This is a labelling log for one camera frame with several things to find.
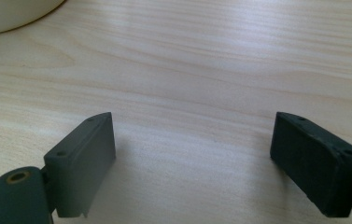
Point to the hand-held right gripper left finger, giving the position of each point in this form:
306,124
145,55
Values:
80,161

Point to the cream round container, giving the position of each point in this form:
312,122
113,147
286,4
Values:
8,12

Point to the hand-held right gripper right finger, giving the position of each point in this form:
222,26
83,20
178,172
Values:
316,168

